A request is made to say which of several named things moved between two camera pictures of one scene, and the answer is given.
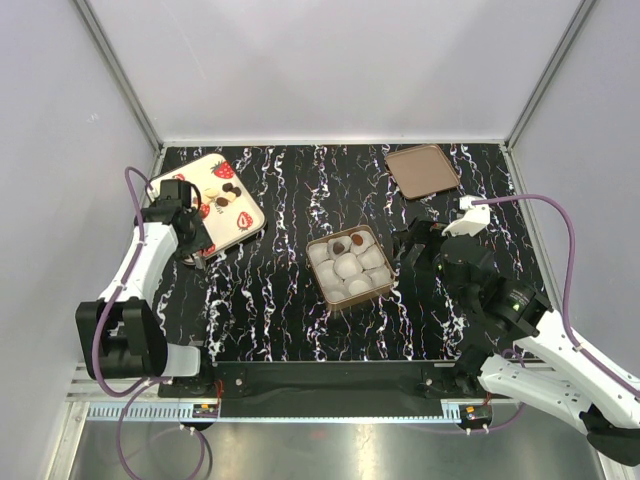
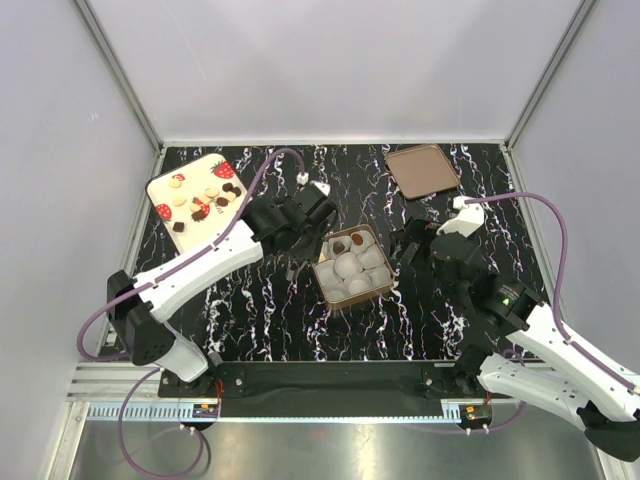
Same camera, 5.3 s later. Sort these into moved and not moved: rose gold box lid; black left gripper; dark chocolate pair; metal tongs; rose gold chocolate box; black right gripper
Moved: metal tongs; black left gripper
Not moved: rose gold box lid; black right gripper; rose gold chocolate box; dark chocolate pair
